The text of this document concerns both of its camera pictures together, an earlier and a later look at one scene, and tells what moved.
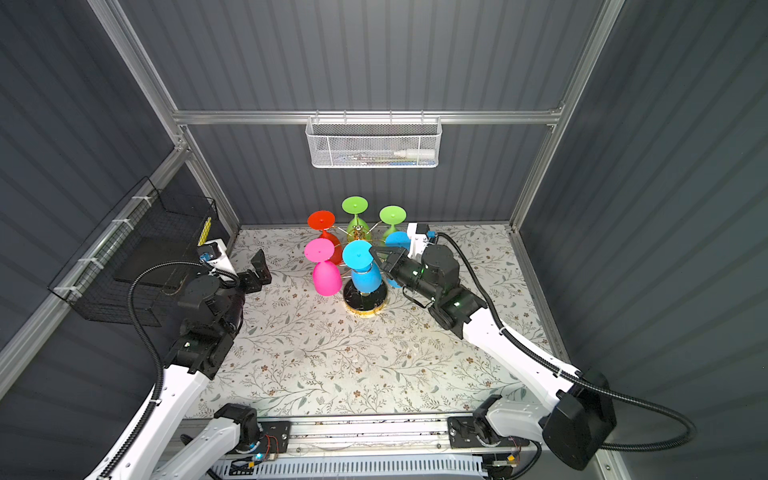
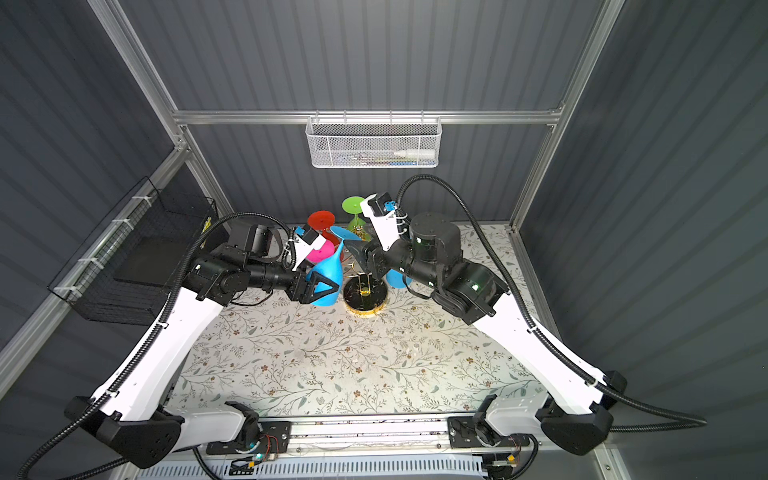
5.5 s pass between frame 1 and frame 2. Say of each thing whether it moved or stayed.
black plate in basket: stayed
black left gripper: moved
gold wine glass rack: stayed
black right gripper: stayed
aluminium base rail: stayed
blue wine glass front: moved
